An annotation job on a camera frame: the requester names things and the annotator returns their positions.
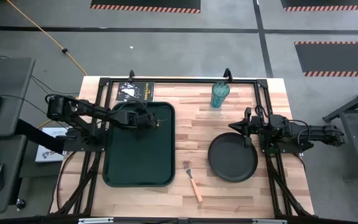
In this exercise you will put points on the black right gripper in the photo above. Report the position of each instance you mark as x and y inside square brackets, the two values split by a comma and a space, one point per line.
[253, 126]

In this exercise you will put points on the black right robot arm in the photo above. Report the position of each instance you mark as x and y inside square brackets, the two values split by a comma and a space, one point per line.
[315, 133]

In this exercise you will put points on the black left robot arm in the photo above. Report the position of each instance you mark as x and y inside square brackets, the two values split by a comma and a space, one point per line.
[73, 109]

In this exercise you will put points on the black round plate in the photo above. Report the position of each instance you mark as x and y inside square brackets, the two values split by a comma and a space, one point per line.
[232, 158]

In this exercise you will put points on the dark green plastic tray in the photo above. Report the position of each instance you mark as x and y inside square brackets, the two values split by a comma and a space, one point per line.
[138, 158]

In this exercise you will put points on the silver metal bracket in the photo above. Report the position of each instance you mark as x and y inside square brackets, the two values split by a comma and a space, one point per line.
[95, 220]
[269, 221]

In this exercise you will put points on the black diagonal desk strut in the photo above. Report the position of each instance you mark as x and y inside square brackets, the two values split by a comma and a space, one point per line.
[39, 137]

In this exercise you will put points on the black book with white print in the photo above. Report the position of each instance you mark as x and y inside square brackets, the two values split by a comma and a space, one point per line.
[135, 91]

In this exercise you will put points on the black metal table frame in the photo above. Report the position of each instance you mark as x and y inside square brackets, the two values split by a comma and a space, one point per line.
[182, 81]

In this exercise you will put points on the black round knob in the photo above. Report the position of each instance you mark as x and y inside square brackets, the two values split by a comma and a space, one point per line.
[20, 203]

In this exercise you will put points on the teal translucent plastic cup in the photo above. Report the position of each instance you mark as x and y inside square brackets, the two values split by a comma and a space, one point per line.
[219, 96]

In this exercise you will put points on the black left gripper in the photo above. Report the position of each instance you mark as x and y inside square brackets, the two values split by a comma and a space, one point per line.
[127, 119]

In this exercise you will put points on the white printed booklet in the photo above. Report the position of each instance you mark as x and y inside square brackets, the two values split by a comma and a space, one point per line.
[45, 154]

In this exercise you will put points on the grey desk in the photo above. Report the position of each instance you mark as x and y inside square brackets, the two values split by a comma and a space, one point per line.
[8, 87]

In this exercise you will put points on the grey side table black frame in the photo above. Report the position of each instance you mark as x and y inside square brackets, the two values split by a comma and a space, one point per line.
[356, 137]

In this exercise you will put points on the wide black hazard-striped floor mat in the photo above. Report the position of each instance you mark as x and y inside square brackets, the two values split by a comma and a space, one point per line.
[145, 3]

